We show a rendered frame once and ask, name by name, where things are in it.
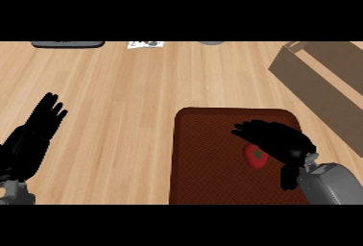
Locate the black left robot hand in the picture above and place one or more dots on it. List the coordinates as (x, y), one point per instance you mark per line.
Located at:
(29, 141)

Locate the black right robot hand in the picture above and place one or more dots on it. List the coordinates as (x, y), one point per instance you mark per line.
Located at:
(279, 141)

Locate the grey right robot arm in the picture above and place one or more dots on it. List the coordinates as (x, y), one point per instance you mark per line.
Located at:
(328, 184)

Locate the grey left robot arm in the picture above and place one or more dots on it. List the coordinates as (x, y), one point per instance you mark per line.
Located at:
(15, 192)

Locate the red tomato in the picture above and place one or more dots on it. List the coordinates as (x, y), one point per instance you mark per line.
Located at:
(256, 157)

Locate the dark brown woven tray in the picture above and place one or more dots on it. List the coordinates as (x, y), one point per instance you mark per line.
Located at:
(213, 160)

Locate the brown cardboard box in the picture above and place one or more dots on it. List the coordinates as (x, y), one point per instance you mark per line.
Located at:
(327, 86)

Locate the dark grey flat appliance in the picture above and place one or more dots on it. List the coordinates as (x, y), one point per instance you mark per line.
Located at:
(67, 44)

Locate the grey round object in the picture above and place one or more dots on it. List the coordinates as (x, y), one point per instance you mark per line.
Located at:
(210, 42)

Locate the white patterned object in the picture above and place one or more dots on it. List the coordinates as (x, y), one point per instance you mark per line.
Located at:
(145, 44)

